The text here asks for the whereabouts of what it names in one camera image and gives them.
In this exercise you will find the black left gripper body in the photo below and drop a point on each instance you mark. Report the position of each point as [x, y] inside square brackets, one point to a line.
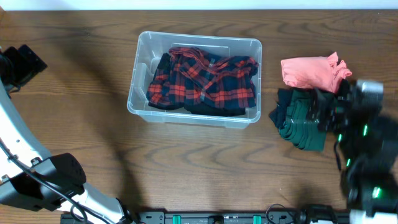
[28, 58]

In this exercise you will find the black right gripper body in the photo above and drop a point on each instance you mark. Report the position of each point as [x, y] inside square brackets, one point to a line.
[339, 123]

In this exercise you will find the dark green garment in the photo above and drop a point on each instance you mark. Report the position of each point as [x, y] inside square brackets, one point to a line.
[301, 132]

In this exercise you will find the pink garment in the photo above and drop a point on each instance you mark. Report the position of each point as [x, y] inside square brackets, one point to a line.
[325, 73]

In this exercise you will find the black garment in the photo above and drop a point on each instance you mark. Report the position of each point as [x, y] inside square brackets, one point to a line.
[200, 109]
[288, 97]

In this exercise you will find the red black plaid shirt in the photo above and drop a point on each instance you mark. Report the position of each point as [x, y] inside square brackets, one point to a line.
[189, 76]

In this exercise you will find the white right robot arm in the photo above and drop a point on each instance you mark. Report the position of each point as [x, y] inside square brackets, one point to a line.
[365, 149]

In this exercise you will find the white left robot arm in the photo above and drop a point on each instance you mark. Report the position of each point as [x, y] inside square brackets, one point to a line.
[31, 177]

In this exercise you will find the clear plastic storage bin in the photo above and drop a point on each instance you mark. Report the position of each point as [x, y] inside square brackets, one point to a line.
[150, 48]

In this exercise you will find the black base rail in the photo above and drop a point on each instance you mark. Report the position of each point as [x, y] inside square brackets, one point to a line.
[208, 218]

